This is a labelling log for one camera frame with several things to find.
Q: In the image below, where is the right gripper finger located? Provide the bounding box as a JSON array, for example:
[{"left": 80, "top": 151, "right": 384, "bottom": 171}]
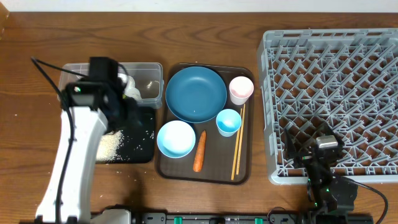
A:
[
  {"left": 323, "top": 123, "right": 344, "bottom": 146},
  {"left": 284, "top": 128, "right": 296, "bottom": 159}
]

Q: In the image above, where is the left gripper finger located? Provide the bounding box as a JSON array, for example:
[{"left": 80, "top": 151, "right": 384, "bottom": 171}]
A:
[
  {"left": 126, "top": 99, "right": 143, "bottom": 129},
  {"left": 105, "top": 108, "right": 129, "bottom": 134}
]

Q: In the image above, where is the white napkin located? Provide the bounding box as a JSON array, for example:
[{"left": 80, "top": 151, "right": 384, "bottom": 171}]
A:
[{"left": 118, "top": 73, "right": 142, "bottom": 101}]

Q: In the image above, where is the light blue rice bowl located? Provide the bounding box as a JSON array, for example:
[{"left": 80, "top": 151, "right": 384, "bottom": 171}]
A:
[{"left": 157, "top": 120, "right": 196, "bottom": 159}]

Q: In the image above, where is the orange carrot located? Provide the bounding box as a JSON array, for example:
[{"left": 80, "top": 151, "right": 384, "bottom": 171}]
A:
[{"left": 193, "top": 131, "right": 206, "bottom": 172}]

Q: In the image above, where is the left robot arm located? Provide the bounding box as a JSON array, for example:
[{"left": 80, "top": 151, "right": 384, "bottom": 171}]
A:
[{"left": 34, "top": 78, "right": 140, "bottom": 223}]

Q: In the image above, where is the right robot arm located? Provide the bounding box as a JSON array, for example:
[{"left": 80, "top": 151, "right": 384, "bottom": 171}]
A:
[{"left": 284, "top": 123, "right": 358, "bottom": 223}]

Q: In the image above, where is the grey dishwasher rack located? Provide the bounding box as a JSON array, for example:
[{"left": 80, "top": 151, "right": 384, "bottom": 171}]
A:
[{"left": 257, "top": 28, "right": 397, "bottom": 185}]

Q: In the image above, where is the white rice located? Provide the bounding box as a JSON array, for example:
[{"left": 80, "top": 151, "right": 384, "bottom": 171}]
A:
[{"left": 95, "top": 129, "right": 155, "bottom": 164}]

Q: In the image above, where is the black tray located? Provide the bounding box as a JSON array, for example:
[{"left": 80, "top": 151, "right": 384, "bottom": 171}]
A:
[{"left": 96, "top": 107, "right": 156, "bottom": 164}]

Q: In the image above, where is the clear plastic bin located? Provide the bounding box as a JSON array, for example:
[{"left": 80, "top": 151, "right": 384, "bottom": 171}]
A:
[{"left": 58, "top": 62, "right": 164, "bottom": 109}]

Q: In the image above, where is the wooden chopstick left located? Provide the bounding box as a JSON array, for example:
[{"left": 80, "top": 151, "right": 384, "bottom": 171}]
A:
[{"left": 231, "top": 108, "right": 243, "bottom": 180}]

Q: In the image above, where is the dark blue plate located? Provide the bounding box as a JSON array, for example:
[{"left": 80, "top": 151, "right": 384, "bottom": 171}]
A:
[{"left": 165, "top": 66, "right": 227, "bottom": 123}]

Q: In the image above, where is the light blue cup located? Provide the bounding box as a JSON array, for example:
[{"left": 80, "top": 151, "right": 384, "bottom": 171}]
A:
[{"left": 216, "top": 109, "right": 242, "bottom": 137}]

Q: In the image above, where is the brown serving tray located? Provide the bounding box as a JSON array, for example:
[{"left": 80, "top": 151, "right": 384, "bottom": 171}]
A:
[{"left": 154, "top": 63, "right": 255, "bottom": 185}]

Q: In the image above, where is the pink cup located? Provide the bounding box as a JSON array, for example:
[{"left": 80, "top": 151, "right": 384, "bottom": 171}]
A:
[{"left": 229, "top": 76, "right": 254, "bottom": 105}]

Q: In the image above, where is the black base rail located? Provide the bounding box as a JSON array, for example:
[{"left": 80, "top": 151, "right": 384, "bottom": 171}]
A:
[{"left": 90, "top": 212, "right": 374, "bottom": 224}]

